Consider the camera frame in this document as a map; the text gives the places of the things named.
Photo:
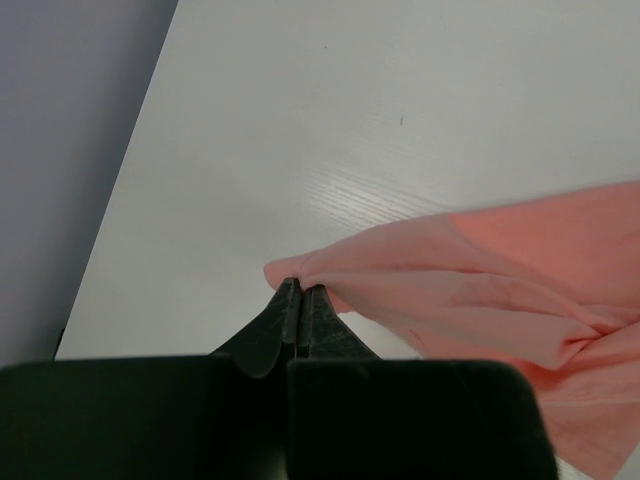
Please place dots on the pink t shirt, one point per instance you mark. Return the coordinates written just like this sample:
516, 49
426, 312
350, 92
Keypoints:
549, 286

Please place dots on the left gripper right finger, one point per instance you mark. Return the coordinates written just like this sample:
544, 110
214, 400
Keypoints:
321, 334

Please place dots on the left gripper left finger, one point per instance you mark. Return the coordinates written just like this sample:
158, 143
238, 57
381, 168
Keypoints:
257, 347

